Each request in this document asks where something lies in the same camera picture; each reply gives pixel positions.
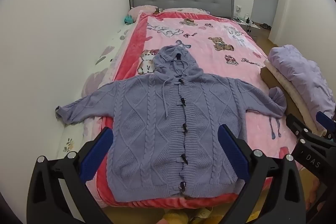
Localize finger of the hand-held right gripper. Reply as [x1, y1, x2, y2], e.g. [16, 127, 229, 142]
[316, 111, 336, 139]
[286, 113, 315, 140]

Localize bedside table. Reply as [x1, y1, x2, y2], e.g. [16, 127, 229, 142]
[233, 17, 261, 33]

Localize yellow soft cloth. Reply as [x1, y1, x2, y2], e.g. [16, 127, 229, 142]
[157, 210, 190, 224]

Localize floral bed sheet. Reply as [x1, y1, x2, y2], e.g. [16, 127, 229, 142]
[56, 17, 139, 161]

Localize folded purple quilt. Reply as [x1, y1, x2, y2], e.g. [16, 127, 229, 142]
[268, 45, 336, 119]

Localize brown cardboard box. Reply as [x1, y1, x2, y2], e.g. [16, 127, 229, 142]
[260, 67, 319, 132]

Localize pink printed blanket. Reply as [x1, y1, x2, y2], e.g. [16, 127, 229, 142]
[97, 10, 300, 210]

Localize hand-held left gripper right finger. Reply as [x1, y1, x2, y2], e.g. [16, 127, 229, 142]
[218, 124, 307, 224]

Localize purple knit hooded cardigan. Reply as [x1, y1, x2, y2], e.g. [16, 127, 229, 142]
[55, 46, 287, 202]

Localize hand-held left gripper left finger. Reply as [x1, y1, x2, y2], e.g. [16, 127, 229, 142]
[26, 127, 114, 224]

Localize pink pillow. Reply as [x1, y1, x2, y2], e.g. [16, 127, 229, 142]
[128, 5, 158, 18]

